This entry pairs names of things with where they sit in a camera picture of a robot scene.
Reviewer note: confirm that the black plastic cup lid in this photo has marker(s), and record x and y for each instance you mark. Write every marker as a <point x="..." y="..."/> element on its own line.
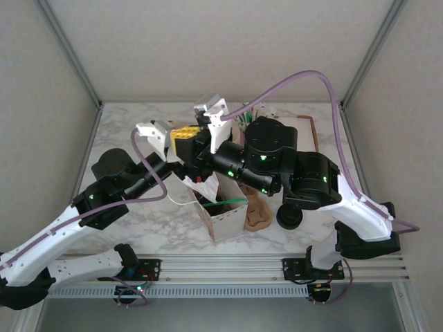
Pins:
<point x="209" y="207"/>

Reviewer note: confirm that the green drinking straw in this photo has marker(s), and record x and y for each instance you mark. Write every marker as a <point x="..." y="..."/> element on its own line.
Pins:
<point x="261" y="110"/>
<point x="271" y="113"/>
<point x="247" y="114"/>
<point x="221" y="202"/>
<point x="241" y="119"/>

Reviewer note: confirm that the white printed paper gift bag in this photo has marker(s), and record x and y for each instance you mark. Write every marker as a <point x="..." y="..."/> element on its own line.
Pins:
<point x="228" y="224"/>

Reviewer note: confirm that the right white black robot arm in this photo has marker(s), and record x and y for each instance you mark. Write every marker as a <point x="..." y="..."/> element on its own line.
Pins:
<point x="367" y="214"/>

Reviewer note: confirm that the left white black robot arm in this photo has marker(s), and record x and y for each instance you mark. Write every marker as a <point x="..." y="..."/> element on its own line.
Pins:
<point x="41" y="249"/>

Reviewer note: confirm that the brown cardboard napkin tray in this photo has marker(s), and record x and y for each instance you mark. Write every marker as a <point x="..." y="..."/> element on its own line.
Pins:
<point x="316" y="135"/>

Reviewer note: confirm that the brown pulp cup carrier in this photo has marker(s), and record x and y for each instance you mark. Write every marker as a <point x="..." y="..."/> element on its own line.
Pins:
<point x="257" y="214"/>

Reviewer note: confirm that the stack of black cup lids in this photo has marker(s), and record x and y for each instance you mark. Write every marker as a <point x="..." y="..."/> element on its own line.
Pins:
<point x="290" y="217"/>

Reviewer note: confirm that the left controller board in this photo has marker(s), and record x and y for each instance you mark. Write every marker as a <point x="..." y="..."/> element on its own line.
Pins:
<point x="133" y="292"/>

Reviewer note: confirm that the controller board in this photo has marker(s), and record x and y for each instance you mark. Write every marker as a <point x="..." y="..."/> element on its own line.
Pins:
<point x="320" y="290"/>
<point x="133" y="292"/>

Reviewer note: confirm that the right controller board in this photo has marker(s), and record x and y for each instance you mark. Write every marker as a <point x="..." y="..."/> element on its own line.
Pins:
<point x="320" y="290"/>

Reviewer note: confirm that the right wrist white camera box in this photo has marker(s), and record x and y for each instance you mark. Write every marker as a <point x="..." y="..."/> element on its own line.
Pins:
<point x="216" y="117"/>

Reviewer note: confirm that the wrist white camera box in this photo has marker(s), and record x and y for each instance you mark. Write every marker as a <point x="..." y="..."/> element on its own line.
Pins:
<point x="155" y="133"/>
<point x="216" y="117"/>

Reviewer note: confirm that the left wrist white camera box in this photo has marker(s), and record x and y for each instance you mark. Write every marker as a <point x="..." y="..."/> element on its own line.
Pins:
<point x="155" y="133"/>

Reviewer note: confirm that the aluminium front rail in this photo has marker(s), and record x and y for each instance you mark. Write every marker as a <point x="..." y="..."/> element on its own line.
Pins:
<point x="221" y="268"/>

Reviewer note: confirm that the left black mount plate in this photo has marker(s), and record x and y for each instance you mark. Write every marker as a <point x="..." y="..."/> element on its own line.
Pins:
<point x="152" y="273"/>

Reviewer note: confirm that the black mount plate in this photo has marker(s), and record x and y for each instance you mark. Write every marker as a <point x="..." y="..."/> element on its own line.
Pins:
<point x="294" y="271"/>
<point x="152" y="273"/>

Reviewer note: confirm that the aluminium frame post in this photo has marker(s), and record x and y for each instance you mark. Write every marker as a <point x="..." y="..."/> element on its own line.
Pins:
<point x="69" y="52"/>
<point x="373" y="52"/>

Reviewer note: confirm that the right black mount plate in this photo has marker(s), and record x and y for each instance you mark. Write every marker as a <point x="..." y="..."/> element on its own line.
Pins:
<point x="294" y="271"/>

